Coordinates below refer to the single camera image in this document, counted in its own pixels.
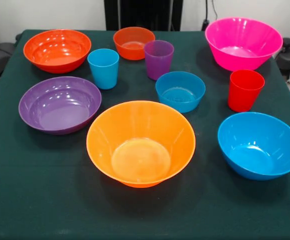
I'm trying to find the large orange bowl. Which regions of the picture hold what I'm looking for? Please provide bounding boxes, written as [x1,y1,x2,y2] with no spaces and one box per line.
[85,100,197,189]

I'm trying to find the small blue bowl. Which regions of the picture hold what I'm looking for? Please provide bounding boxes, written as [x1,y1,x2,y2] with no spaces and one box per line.
[155,71,207,114]

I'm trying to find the purple cup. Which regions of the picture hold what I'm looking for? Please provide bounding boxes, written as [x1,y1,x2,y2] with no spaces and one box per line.
[143,39,175,81]

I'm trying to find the blue cup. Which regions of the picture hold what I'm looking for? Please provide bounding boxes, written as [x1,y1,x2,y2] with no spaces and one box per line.
[87,48,120,90]

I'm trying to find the small red-orange bowl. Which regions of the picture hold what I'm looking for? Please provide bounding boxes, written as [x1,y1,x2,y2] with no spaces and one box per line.
[112,26,156,61]

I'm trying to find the wide purple bowl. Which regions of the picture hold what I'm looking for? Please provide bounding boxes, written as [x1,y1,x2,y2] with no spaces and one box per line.
[18,76,103,136]

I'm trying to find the red cup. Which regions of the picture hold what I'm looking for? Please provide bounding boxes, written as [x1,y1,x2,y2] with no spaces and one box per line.
[227,69,266,113]

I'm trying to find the wide red-orange bowl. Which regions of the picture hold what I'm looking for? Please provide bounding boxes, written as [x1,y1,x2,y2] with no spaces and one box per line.
[22,28,92,74]

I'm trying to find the large blue bowl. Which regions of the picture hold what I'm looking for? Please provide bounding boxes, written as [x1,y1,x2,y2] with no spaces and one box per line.
[217,111,290,181]

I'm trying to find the large pink bowl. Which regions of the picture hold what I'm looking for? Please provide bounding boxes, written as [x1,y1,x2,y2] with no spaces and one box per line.
[204,16,284,72]

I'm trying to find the dark green table cloth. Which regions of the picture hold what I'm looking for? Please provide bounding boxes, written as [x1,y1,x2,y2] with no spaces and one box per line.
[0,29,290,240]

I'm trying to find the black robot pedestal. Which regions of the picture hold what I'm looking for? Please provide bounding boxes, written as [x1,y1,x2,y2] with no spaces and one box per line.
[104,0,184,32]

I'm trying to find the black plug with cable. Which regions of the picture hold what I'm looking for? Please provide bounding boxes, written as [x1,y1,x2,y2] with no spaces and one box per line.
[201,0,218,31]

